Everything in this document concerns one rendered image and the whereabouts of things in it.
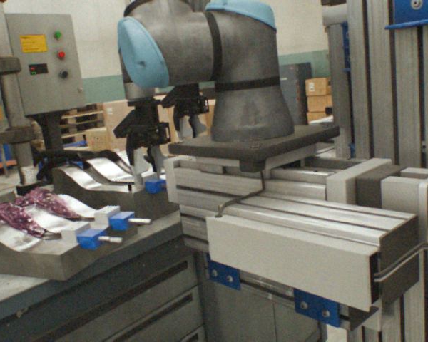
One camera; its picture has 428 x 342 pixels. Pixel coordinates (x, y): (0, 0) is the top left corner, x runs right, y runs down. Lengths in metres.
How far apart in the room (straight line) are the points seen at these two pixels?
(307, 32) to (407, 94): 7.87
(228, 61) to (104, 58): 8.51
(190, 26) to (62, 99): 1.36
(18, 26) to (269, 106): 1.40
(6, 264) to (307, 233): 0.66
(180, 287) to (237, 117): 0.66
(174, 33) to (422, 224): 0.45
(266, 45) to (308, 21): 7.86
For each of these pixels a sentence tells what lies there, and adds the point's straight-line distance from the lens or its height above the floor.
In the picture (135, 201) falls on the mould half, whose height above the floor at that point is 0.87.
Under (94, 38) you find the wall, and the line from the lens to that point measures 9.21.
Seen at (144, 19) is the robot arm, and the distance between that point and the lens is 0.77.
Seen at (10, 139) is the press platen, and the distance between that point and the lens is 1.82.
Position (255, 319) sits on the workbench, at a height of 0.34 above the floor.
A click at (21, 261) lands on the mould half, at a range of 1.02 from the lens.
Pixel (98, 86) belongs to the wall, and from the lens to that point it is 9.13.
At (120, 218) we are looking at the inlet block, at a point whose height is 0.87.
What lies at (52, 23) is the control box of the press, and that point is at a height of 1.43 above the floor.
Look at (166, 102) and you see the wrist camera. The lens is 1.51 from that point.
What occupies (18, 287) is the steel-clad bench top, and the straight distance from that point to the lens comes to 0.99.
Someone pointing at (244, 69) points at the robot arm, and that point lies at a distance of 0.79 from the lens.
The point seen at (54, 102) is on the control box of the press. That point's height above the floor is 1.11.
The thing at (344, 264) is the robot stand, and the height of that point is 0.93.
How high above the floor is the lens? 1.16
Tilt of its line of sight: 12 degrees down
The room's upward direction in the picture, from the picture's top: 7 degrees counter-clockwise
